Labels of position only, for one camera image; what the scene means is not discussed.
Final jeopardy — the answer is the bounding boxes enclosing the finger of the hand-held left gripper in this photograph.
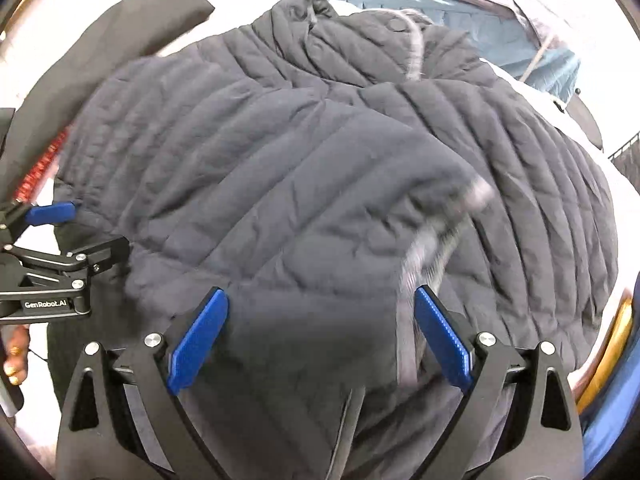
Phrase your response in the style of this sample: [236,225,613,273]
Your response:
[0,200,83,243]
[7,236,132,283]

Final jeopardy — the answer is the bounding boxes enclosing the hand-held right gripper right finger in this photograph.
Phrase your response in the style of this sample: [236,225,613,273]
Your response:
[414,285,585,480]

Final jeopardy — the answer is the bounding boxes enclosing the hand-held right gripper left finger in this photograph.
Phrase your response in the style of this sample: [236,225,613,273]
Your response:
[56,287,231,480]

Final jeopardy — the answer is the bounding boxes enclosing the black quilted jacket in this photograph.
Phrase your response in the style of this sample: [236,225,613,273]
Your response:
[47,0,618,480]

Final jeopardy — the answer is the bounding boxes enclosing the person's left hand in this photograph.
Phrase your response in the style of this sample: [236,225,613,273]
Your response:
[1,324,32,387]

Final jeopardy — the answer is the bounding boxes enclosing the red patterned cloth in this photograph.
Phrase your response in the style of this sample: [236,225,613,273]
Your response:
[15,125,71,203]

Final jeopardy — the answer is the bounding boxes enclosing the yellow shiny cloth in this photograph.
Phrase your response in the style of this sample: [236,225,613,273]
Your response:
[575,297,638,413]

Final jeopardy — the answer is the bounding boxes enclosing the black folded cloth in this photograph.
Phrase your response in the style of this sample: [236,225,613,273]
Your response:
[0,0,217,196]

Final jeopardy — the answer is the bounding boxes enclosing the blue garment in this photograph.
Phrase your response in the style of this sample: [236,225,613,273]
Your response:
[582,395,640,471]

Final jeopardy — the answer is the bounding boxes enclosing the grey blue duvet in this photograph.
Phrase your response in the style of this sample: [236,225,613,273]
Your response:
[252,0,583,106]

